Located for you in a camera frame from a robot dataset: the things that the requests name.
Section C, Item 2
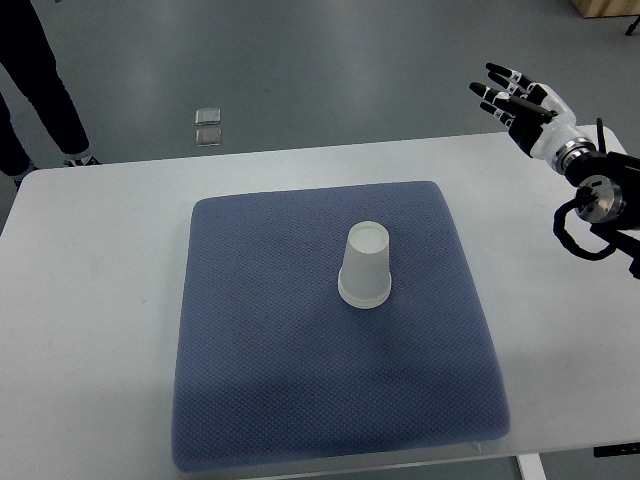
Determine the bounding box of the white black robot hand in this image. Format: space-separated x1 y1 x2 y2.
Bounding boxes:
469 63 596 175

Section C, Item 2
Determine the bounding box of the white paper cup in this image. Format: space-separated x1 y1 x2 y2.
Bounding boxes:
338 221 392 300
337 267 392 309

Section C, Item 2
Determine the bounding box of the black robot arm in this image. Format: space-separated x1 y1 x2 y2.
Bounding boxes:
552 118 639 278

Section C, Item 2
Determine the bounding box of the wooden box corner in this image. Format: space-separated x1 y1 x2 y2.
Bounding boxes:
571 0 639 19

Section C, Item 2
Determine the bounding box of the black tripod leg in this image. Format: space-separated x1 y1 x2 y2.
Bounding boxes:
625 16 640 36

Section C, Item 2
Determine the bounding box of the white paper cup on cushion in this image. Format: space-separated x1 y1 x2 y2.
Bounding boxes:
337 267 392 309

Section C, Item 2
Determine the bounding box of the upper metal floor plate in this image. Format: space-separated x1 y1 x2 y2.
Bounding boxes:
195 107 221 125

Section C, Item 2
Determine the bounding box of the black table control panel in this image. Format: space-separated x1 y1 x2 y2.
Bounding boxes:
593 442 640 458

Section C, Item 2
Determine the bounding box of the white table leg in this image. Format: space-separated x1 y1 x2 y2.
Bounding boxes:
516 454 547 480

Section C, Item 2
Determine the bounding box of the blue textured cushion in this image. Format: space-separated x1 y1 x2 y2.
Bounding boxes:
172 181 510 473

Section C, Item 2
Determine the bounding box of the person in dark trousers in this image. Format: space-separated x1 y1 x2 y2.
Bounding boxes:
1 1 99 167

